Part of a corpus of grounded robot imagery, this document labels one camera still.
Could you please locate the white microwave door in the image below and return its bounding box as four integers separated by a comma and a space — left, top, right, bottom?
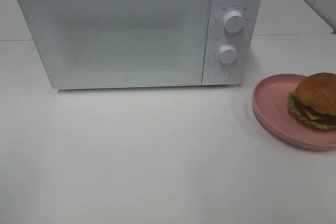
18, 0, 210, 89

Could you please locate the round white door button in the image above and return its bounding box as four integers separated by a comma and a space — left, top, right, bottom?
215, 69, 230, 83

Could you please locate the pink round plate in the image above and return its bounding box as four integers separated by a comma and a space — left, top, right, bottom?
253, 73, 335, 151

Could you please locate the white microwave knob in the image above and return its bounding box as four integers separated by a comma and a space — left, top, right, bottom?
223, 9, 245, 33
217, 45, 238, 64

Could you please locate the toy burger with lettuce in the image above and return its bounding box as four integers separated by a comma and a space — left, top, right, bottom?
288, 72, 335, 131

